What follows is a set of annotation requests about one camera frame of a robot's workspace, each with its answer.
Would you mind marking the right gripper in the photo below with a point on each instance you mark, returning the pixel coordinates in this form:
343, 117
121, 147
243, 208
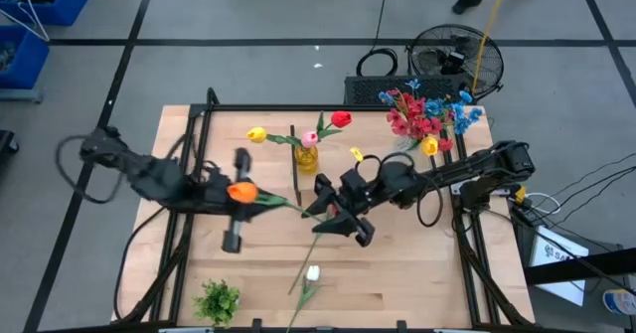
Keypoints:
355, 191

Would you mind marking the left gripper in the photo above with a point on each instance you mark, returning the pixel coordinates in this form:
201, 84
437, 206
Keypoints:
216, 196

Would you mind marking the orange artificial tulip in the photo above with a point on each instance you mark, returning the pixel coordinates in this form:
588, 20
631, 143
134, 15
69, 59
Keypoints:
242, 192

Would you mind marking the amber glass vase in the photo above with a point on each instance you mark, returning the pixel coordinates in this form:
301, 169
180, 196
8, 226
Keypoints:
306, 160

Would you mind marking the white artificial tulip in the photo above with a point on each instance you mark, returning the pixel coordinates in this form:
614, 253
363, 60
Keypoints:
313, 273

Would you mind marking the pink artificial tulip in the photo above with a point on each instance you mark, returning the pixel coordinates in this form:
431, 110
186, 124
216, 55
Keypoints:
309, 138

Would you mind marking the clear glass vase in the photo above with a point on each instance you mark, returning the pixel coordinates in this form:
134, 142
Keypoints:
405, 144

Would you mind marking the red artificial flower bunch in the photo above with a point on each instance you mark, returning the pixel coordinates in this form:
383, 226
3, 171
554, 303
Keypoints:
412, 119

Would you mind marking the blue artificial flower bunch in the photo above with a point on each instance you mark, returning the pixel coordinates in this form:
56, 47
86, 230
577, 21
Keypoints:
434, 108

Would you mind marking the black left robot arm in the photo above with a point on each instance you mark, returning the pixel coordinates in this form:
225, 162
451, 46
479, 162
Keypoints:
149, 176

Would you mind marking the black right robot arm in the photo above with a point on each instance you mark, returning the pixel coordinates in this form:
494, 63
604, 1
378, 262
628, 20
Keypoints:
472, 166

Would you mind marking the small green artificial plant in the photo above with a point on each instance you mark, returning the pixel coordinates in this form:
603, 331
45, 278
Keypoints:
217, 303

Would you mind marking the black perforated metal box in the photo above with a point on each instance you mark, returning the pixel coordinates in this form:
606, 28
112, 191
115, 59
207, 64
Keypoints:
367, 92

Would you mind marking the yellow plug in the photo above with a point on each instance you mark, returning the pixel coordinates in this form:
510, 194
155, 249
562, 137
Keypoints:
520, 195

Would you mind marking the black floor fan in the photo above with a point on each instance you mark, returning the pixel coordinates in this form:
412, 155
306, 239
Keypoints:
432, 49

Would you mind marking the white printed sign board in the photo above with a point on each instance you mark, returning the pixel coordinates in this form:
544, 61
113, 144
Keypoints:
556, 248

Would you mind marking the black floor object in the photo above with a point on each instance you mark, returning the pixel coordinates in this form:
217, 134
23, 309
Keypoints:
6, 144

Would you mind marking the grey cart platform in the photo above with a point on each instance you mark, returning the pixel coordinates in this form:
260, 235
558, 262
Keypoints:
20, 96

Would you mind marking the blue plastic bin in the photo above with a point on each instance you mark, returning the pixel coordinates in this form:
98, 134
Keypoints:
27, 59
64, 5

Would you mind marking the black metal beam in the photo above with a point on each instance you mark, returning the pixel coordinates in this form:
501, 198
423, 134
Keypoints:
596, 264

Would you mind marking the dark grey side cabinet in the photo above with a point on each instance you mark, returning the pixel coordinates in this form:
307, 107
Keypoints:
591, 318

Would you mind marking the white round tub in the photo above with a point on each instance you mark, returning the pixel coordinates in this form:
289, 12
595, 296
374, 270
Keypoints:
621, 302

